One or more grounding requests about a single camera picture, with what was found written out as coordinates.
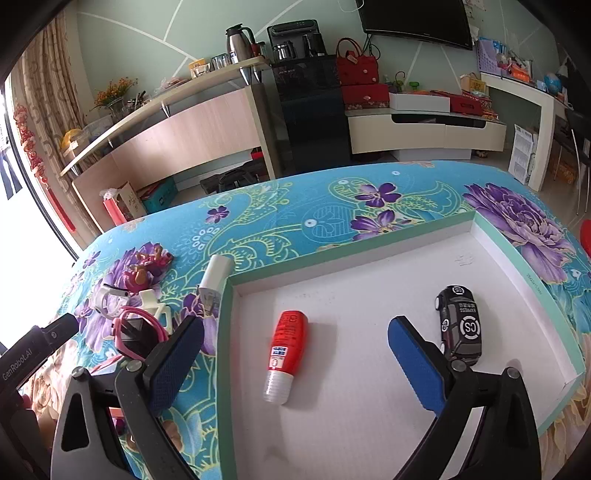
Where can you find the green-edged white cardboard box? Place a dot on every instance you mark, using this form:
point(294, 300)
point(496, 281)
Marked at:
point(360, 286)

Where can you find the white paper bag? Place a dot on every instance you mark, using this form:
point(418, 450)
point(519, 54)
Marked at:
point(131, 201)

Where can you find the beige patterned curtain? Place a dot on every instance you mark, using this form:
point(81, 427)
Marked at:
point(55, 69)

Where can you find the red handbag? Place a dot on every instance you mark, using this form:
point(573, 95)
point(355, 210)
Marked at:
point(355, 69)

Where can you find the white printed carton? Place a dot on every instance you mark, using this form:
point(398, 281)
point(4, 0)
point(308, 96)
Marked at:
point(521, 154)

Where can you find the wooden shelf cabinet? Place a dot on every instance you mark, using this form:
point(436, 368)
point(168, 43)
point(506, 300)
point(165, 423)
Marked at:
point(194, 129)

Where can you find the red gift bag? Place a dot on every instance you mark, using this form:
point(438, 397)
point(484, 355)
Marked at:
point(113, 210)

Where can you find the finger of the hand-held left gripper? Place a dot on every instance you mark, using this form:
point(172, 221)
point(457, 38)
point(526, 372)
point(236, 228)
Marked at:
point(62, 328)

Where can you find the red hanging ornament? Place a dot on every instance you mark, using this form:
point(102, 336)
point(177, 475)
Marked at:
point(32, 143)

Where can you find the red patterned flat box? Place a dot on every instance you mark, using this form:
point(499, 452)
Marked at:
point(471, 105)

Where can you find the yellow flower vase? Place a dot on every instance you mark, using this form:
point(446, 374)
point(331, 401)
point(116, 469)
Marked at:
point(115, 92)

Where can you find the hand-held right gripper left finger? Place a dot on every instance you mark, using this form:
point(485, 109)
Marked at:
point(176, 364)

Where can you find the black toy car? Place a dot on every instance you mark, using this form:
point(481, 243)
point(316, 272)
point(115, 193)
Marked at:
point(461, 323)

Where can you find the glass cups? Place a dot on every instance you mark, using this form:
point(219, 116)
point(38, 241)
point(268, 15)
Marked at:
point(220, 62)

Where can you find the white plug charger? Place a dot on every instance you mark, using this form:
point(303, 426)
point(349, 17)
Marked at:
point(217, 272)

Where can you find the black water dispenser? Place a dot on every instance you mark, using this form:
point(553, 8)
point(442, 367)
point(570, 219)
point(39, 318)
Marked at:
point(309, 115)

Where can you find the pink looped band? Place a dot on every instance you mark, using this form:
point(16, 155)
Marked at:
point(116, 334)

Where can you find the black flat television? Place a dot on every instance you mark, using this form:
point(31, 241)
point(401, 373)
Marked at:
point(415, 18)

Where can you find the white television cabinet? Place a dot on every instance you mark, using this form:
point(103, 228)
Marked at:
point(415, 138)

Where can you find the white flat box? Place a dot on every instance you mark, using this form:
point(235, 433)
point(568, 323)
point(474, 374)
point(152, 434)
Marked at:
point(418, 102)

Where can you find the black plug charger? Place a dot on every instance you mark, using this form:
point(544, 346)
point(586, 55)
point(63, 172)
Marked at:
point(138, 334)

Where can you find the red gift box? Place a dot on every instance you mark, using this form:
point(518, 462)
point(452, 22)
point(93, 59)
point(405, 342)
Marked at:
point(364, 97)

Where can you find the red glue bottle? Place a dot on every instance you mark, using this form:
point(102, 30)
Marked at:
point(286, 337)

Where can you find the yellow small box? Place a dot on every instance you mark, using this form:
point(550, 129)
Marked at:
point(200, 68)

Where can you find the white hair claw clip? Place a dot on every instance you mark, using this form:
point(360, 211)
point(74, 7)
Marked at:
point(159, 314)

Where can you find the steel thermos jug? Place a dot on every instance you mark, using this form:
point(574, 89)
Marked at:
point(238, 46)

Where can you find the white desk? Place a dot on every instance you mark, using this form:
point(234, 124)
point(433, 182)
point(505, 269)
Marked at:
point(545, 120)

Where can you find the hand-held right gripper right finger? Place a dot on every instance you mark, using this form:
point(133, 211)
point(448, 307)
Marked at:
point(415, 364)

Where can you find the white small clip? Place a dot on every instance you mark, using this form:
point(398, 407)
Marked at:
point(99, 300)

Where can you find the pink dog toy figure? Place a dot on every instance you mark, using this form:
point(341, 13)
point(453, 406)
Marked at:
point(138, 277)

